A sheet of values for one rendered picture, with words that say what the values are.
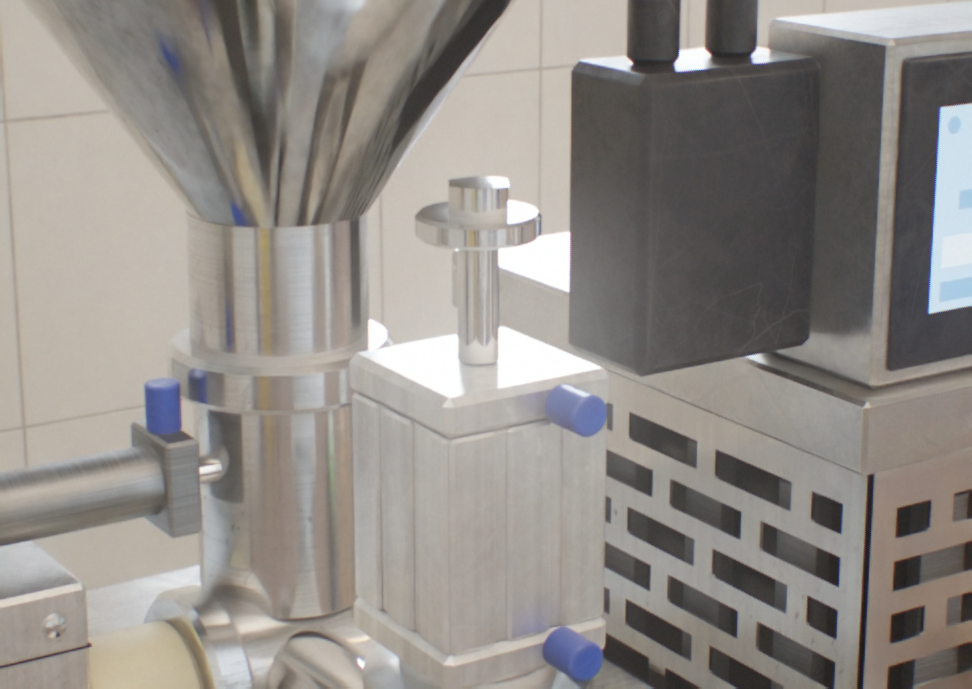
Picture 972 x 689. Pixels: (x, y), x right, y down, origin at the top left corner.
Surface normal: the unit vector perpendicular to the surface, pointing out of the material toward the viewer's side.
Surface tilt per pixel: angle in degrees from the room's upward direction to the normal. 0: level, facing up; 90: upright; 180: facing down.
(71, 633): 90
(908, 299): 90
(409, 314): 90
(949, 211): 90
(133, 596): 0
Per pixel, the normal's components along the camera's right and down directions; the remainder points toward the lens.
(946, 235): 0.54, 0.22
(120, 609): 0.00, -0.96
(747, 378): -0.84, 0.14
